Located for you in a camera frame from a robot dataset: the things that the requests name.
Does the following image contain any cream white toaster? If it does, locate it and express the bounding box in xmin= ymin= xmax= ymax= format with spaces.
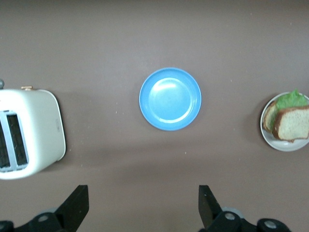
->
xmin=0 ymin=78 xmax=66 ymax=180

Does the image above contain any beige round plate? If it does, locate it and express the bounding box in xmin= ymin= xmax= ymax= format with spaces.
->
xmin=260 ymin=91 xmax=309 ymax=152

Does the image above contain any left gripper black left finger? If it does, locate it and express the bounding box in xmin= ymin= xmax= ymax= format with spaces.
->
xmin=0 ymin=185 xmax=89 ymax=232

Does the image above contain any blue round plate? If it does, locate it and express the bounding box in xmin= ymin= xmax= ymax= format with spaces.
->
xmin=139 ymin=67 xmax=202 ymax=131

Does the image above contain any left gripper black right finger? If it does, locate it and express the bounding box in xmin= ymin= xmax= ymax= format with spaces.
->
xmin=198 ymin=185 xmax=290 ymax=232

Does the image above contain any brown bread slice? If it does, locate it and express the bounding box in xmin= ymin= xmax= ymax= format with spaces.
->
xmin=262 ymin=101 xmax=278 ymax=132
xmin=272 ymin=105 xmax=309 ymax=143

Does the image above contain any green lettuce leaf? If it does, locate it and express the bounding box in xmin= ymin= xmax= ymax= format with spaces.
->
xmin=275 ymin=88 xmax=304 ymax=112

